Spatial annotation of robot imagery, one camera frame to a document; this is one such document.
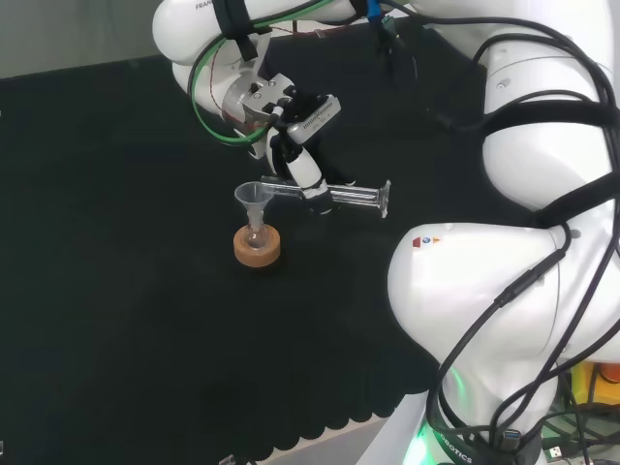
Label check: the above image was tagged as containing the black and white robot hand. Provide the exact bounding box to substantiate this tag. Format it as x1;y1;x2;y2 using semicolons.
249;126;359;217

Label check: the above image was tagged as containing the clear glass graduated cylinder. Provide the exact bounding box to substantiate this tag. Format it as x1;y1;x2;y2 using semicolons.
260;175;392;219

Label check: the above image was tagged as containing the clear round-bottom flask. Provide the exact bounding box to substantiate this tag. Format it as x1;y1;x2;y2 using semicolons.
243;212;271;253

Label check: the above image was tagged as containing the clear plastic funnel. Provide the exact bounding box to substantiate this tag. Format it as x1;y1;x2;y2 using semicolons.
233;181;273;230

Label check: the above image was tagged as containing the black bench cloth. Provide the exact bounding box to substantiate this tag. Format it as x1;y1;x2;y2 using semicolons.
0;18;490;454

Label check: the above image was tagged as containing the blue USB plug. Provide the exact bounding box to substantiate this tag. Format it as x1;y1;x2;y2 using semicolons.
498;427;526;450

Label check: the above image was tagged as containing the yellow stop button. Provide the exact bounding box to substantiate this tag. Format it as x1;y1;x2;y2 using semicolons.
570;360;620;407

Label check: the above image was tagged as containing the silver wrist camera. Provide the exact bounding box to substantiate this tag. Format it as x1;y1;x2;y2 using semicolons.
283;91;344;145

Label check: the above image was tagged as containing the cork ring stand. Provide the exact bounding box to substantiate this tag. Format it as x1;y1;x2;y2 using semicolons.
232;226;283;269

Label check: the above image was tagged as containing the green cable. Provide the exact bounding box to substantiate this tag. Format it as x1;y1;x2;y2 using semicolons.
187;8;273;146

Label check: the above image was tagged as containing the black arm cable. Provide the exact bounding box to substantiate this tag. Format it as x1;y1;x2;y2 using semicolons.
425;18;620;465

